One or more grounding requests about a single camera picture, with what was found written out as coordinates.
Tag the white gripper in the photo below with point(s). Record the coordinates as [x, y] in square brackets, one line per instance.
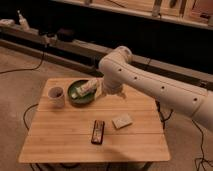
[111, 91]

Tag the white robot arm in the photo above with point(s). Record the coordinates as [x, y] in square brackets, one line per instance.
[195, 102]

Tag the green round plate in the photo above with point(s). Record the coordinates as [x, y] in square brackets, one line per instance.
[74, 98]

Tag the beige rectangular sponge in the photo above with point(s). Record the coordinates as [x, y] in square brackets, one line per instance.
[122, 121]

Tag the dark rectangular chocolate bar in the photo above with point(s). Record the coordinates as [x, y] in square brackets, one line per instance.
[98, 132]

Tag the white ceramic mug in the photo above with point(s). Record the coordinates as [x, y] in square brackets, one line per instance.
[56, 97]

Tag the wooden slatted table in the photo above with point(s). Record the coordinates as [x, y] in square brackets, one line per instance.
[110, 129]

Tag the dark box on ledge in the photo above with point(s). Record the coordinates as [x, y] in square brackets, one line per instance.
[66, 35]

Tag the white spray bottle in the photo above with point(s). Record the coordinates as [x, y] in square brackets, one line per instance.
[23, 22]

